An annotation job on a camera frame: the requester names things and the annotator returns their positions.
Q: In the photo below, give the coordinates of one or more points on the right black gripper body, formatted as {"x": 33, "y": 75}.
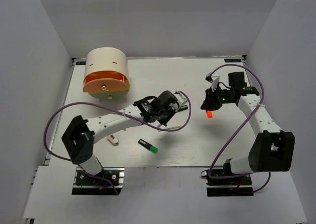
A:
{"x": 219, "y": 96}

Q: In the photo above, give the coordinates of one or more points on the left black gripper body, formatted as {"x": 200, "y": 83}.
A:
{"x": 161, "y": 113}

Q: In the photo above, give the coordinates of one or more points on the orange cap black highlighter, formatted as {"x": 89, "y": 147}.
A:
{"x": 209, "y": 114}

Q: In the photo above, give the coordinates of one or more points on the pink cap black highlighter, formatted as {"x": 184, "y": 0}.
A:
{"x": 183, "y": 108}

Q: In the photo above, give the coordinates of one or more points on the white pen pale cap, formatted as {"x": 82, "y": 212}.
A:
{"x": 174, "y": 127}

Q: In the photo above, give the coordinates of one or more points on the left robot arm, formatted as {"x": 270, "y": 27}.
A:
{"x": 81, "y": 134}

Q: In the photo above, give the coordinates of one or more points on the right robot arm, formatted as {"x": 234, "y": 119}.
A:
{"x": 273, "y": 148}

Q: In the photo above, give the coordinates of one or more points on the green cap black highlighter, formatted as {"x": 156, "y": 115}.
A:
{"x": 148, "y": 146}

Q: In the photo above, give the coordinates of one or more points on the blue logo sticker right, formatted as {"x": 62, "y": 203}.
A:
{"x": 232, "y": 60}

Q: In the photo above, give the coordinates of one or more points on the blue logo sticker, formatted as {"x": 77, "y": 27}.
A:
{"x": 81, "y": 63}
{"x": 232, "y": 60}

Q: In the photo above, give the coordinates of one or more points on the cream cylindrical desk organizer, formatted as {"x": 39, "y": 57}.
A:
{"x": 106, "y": 75}

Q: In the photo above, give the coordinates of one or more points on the blue logo sticker left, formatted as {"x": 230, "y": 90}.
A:
{"x": 81, "y": 63}

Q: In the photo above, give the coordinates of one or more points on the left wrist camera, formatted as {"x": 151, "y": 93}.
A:
{"x": 181, "y": 100}

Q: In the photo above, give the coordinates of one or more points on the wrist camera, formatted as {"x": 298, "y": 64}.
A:
{"x": 213, "y": 79}
{"x": 181, "y": 100}

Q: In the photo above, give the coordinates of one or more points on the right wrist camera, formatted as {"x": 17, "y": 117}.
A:
{"x": 213, "y": 79}

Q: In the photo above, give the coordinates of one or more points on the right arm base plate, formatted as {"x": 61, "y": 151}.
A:
{"x": 233, "y": 187}

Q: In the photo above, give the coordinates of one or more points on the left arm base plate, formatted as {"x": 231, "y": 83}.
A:
{"x": 110, "y": 184}

